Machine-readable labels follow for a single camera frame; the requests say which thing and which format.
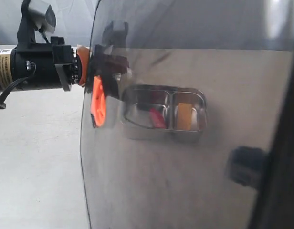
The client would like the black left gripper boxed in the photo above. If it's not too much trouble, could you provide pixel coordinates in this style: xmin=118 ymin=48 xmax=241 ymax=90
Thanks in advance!
xmin=51 ymin=36 xmax=90 ymax=92

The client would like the red toy sausage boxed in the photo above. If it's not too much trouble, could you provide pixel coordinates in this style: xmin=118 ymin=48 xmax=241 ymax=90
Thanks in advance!
xmin=149 ymin=108 xmax=167 ymax=129

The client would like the yellow toy cheese slice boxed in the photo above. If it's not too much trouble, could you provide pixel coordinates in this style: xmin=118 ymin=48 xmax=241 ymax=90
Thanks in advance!
xmin=177 ymin=103 xmax=192 ymax=130

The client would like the dark transparent box lid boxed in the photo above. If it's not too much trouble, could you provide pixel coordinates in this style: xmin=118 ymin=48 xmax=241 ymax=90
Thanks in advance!
xmin=80 ymin=0 xmax=294 ymax=229

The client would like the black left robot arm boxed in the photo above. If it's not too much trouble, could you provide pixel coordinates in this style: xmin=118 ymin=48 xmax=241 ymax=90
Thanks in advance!
xmin=0 ymin=37 xmax=90 ymax=92

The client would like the stainless steel lunch box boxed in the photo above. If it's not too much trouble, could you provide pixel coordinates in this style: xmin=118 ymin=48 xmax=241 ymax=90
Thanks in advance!
xmin=121 ymin=84 xmax=207 ymax=143

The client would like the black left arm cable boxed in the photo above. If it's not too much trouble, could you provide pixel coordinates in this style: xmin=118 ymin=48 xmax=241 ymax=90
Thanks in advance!
xmin=0 ymin=64 xmax=37 ymax=112

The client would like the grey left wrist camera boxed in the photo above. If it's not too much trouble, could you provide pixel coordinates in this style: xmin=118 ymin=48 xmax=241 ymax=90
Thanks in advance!
xmin=28 ymin=0 xmax=57 ymax=34

